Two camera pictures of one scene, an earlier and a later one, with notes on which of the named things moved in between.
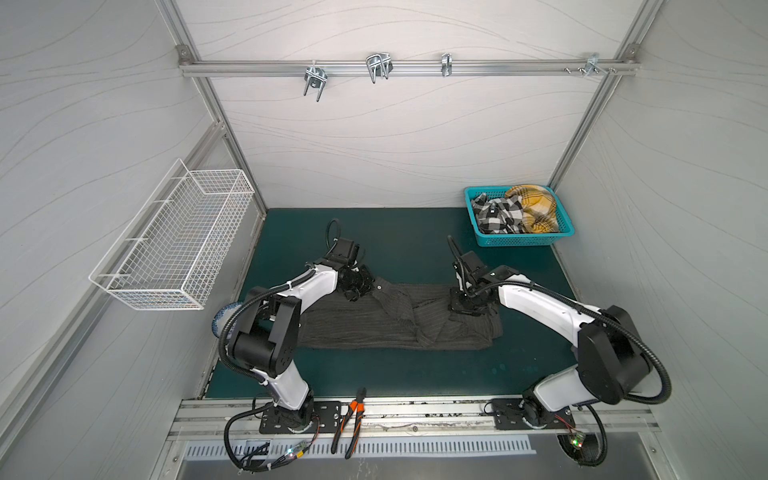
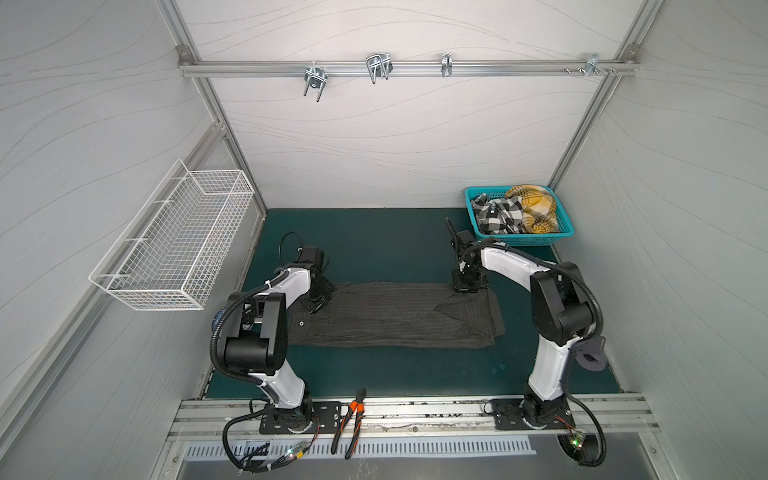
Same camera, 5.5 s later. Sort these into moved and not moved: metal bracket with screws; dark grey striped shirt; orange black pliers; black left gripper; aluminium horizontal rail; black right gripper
Moved: black right gripper; black left gripper
Not moved: aluminium horizontal rail; orange black pliers; dark grey striped shirt; metal bracket with screws
